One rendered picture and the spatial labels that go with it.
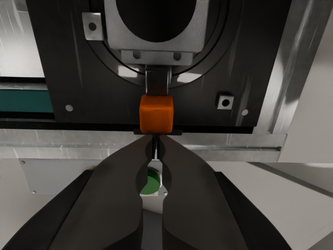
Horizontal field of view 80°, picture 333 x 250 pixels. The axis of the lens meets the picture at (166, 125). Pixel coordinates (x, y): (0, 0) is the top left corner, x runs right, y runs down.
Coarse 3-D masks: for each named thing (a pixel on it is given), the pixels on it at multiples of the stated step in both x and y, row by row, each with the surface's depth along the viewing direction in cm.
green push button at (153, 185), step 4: (148, 172) 28; (152, 172) 28; (148, 176) 27; (152, 176) 28; (156, 176) 28; (148, 180) 28; (152, 180) 28; (156, 180) 28; (160, 180) 29; (148, 184) 28; (152, 184) 28; (156, 184) 28; (160, 184) 28; (144, 188) 28; (148, 188) 28; (152, 188) 28; (156, 188) 28; (140, 192) 29; (144, 192) 29; (148, 192) 29; (152, 192) 29
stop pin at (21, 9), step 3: (15, 0) 18; (18, 0) 18; (21, 0) 18; (24, 0) 18; (15, 3) 18; (18, 3) 18; (21, 3) 18; (24, 3) 18; (18, 6) 18; (21, 6) 18; (24, 6) 18; (18, 9) 18; (21, 9) 18; (24, 9) 18; (27, 9) 18
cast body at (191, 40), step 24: (120, 0) 7; (144, 0) 7; (168, 0) 7; (192, 0) 7; (120, 24) 8; (144, 24) 8; (168, 24) 8; (192, 24) 9; (120, 48) 9; (144, 48) 9; (168, 48) 9; (192, 48) 9
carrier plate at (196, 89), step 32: (32, 0) 18; (64, 0) 18; (256, 0) 18; (288, 0) 18; (64, 32) 19; (256, 32) 19; (64, 64) 20; (96, 64) 20; (224, 64) 21; (256, 64) 21; (64, 96) 22; (96, 96) 22; (128, 96) 22; (192, 96) 22; (256, 96) 22
